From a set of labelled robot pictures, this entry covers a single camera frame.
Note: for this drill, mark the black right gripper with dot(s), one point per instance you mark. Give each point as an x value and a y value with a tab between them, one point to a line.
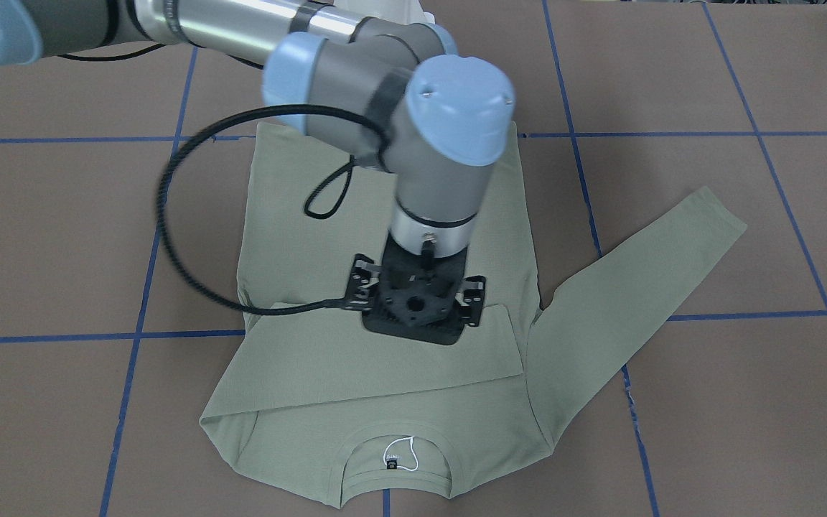
361	285

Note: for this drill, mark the olive green long-sleeve shirt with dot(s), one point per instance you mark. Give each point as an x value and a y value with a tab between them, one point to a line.
309	401

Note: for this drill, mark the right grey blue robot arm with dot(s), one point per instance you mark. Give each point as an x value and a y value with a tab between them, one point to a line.
396	98

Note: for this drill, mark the white string tag loop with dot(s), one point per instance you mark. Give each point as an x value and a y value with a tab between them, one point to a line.
400	454

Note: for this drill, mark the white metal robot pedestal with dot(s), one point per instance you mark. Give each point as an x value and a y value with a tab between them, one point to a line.
402	12

